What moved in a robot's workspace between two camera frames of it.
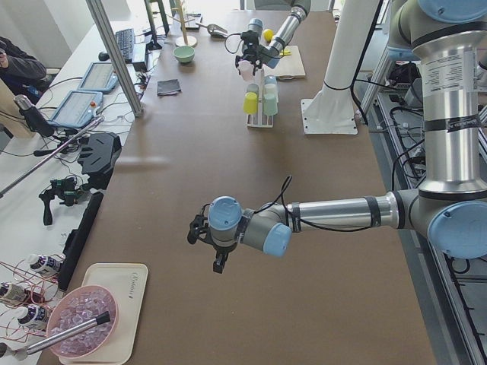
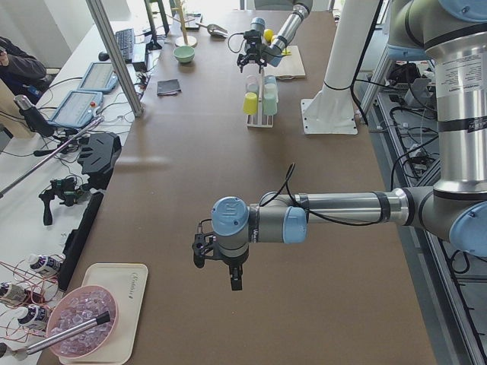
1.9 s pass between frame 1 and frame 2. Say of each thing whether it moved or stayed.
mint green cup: stayed
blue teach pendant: stayed
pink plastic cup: moved
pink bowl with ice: stayed
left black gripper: moved
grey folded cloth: stayed
